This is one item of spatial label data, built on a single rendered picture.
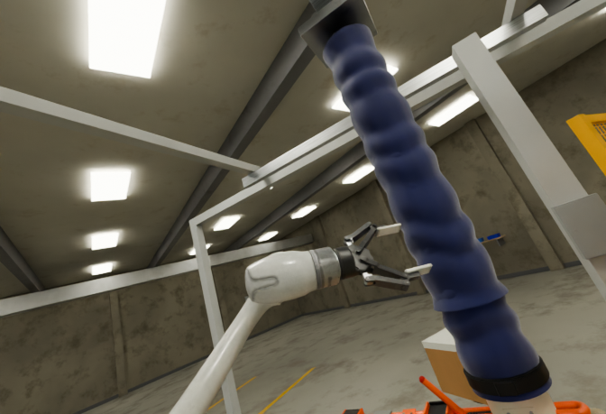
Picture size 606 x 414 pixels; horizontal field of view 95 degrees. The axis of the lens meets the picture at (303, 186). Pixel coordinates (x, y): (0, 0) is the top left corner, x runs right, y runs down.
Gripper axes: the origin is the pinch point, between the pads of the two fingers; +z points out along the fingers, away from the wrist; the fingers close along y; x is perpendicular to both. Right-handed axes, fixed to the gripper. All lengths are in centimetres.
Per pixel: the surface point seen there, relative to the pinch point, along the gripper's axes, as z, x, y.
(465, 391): 103, -200, 2
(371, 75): 17, 23, -65
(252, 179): -25, -144, -238
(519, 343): 32.0, -29.7, 19.8
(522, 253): 719, -594, -291
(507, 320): 31.5, -26.9, 14.3
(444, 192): 27.4, -4.1, -20.7
